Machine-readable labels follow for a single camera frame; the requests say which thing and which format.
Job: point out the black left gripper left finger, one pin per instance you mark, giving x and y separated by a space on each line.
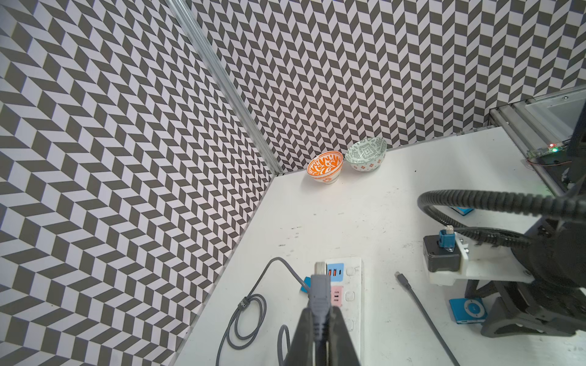
301 350

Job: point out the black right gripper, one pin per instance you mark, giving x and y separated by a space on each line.
530 309

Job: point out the green patterned bowl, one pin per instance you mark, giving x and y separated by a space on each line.
367 155

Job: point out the orange patterned bowl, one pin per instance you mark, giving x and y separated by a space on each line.
326 167

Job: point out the white multicolour power strip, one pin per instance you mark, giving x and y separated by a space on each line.
347 282

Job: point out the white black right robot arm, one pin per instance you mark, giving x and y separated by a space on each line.
522 256

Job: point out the blue square mp3 player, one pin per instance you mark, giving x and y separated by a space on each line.
306 285
463 211
468 311

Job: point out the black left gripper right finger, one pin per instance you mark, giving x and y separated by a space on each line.
340 349

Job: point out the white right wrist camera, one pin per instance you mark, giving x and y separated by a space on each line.
471 261

